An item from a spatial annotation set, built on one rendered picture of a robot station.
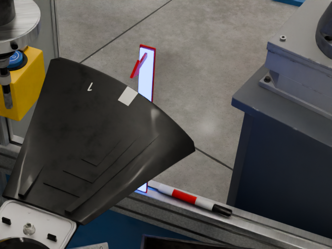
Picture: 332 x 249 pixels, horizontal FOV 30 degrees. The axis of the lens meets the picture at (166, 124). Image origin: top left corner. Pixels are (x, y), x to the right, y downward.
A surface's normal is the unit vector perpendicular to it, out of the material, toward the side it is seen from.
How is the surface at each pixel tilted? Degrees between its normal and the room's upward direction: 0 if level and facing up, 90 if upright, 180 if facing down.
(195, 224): 90
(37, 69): 90
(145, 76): 90
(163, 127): 24
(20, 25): 0
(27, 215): 0
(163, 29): 0
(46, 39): 90
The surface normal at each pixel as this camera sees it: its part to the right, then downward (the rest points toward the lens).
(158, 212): -0.35, 0.65
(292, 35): -0.01, -0.67
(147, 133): 0.39, -0.62
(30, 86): 0.94, 0.29
